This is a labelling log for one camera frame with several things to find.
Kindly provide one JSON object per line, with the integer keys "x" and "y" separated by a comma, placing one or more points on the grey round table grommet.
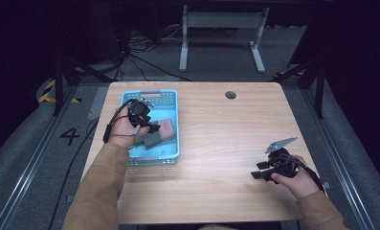
{"x": 230, "y": 95}

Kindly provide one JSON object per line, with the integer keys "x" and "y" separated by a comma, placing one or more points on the light blue plastic basket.
{"x": 168, "y": 151}

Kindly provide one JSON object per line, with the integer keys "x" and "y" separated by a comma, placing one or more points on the person's right hand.
{"x": 301, "y": 185}

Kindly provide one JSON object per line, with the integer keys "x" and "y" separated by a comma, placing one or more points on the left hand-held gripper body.
{"x": 139, "y": 111}

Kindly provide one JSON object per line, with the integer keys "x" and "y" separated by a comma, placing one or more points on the black metal stand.
{"x": 58, "y": 89}
{"x": 320, "y": 96}

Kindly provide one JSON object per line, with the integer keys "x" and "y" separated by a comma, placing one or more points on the grey tape piece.
{"x": 69, "y": 198}
{"x": 327, "y": 185}

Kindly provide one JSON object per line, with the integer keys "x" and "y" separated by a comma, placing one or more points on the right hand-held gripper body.
{"x": 283, "y": 163}

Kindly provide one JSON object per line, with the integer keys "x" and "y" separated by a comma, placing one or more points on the yellow and black floor tape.
{"x": 47, "y": 94}

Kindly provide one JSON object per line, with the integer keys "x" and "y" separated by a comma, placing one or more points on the grey metal desk frame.
{"x": 222, "y": 19}

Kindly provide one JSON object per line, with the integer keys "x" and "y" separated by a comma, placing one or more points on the person's left hand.
{"x": 123, "y": 131}

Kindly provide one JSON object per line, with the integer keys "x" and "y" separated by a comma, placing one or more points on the metal floor rail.
{"x": 34, "y": 159}
{"x": 337, "y": 159}

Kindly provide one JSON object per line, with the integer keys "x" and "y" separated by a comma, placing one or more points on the grey floor tape patch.
{"x": 97, "y": 103}

